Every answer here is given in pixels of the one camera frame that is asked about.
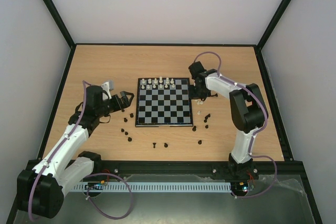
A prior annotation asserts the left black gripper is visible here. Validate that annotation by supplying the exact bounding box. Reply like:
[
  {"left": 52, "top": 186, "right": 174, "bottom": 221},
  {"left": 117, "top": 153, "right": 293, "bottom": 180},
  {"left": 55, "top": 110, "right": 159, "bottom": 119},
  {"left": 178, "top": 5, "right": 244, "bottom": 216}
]
[{"left": 97, "top": 91, "right": 135, "bottom": 118}]

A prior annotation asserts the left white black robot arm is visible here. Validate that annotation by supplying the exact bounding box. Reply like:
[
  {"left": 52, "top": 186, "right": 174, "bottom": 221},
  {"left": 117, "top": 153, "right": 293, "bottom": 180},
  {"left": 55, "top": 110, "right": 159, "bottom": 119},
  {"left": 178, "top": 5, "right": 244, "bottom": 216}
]
[{"left": 17, "top": 82, "right": 134, "bottom": 222}]

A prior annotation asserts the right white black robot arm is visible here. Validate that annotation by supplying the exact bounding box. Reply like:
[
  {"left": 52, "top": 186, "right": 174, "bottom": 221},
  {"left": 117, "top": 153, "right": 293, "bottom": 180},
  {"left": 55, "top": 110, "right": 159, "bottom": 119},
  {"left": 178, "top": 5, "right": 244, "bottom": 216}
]
[{"left": 188, "top": 61, "right": 268, "bottom": 178}]

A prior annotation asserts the left circuit board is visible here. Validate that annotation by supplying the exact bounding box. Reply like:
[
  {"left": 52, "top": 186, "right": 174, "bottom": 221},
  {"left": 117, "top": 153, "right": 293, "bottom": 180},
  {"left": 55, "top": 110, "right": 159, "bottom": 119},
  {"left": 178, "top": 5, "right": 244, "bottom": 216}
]
[{"left": 84, "top": 180, "right": 108, "bottom": 190}]

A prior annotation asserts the black and silver chessboard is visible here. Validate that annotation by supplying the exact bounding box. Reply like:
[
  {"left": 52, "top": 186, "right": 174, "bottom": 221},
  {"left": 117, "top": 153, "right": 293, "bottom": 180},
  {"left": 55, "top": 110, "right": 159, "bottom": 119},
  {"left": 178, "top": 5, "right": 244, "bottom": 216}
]
[{"left": 135, "top": 77, "right": 194, "bottom": 127}]

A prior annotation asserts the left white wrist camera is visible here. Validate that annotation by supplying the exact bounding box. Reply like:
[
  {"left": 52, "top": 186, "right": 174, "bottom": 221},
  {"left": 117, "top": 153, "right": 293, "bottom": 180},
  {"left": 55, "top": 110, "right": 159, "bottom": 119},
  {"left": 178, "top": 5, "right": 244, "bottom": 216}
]
[{"left": 101, "top": 80, "right": 114, "bottom": 101}]

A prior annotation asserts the light blue slotted cable duct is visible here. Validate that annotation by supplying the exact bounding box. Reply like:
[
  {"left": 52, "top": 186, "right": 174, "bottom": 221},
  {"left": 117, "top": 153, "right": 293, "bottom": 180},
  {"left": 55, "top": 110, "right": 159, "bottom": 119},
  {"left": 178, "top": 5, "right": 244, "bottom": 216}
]
[{"left": 70, "top": 182, "right": 232, "bottom": 193}]

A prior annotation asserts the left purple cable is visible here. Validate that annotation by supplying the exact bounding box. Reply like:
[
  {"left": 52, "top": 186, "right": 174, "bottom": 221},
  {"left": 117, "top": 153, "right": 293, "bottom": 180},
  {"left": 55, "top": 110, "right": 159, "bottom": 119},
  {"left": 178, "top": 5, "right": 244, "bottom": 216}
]
[{"left": 28, "top": 80, "right": 133, "bottom": 222}]

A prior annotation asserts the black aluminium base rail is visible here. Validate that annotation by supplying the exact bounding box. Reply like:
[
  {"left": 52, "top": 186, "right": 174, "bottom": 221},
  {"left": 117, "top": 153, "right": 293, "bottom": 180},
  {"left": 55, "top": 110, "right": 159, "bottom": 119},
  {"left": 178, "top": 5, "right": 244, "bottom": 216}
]
[{"left": 93, "top": 160, "right": 306, "bottom": 182}]

